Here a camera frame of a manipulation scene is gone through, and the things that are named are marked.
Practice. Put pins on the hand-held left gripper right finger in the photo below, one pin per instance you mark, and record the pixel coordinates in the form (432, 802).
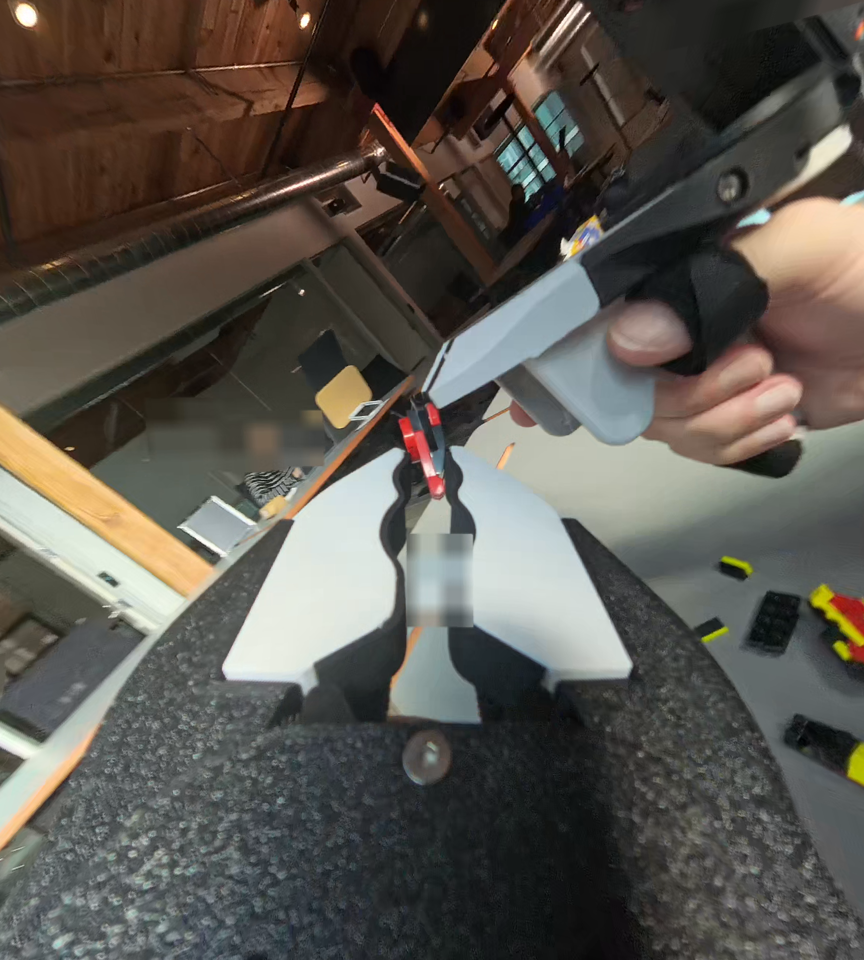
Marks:
(552, 593)

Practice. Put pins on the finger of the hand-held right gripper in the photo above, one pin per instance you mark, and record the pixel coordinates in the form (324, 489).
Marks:
(507, 338)

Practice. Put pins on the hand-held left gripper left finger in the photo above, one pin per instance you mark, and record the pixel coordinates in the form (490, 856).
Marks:
(312, 593)

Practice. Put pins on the small red black lego assembly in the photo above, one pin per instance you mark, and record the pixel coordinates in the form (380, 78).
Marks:
(423, 443)

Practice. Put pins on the long black studded lego strip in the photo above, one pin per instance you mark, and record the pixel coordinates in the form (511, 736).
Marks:
(852, 758)

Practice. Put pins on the black yellow lego slope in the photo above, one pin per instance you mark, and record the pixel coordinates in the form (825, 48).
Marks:
(712, 630)

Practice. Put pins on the small black green lego piece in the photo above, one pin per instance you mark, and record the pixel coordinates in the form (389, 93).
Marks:
(735, 567)

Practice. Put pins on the black studded lego plate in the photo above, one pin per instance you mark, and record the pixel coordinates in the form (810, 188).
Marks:
(772, 621)

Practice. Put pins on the person's right hand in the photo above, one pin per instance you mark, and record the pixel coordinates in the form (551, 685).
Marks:
(852, 315)

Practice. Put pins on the wooden seat chair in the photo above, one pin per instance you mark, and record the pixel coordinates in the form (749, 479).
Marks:
(342, 395)

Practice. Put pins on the black hanging monitor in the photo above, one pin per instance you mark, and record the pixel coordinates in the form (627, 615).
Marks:
(398, 180)

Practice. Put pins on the dark framed window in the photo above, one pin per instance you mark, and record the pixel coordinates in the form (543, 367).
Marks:
(537, 143)

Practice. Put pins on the light wooden beam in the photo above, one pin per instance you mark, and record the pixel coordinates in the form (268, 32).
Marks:
(72, 480)

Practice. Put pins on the long ceiling duct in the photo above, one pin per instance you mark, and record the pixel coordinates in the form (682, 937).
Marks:
(147, 248)

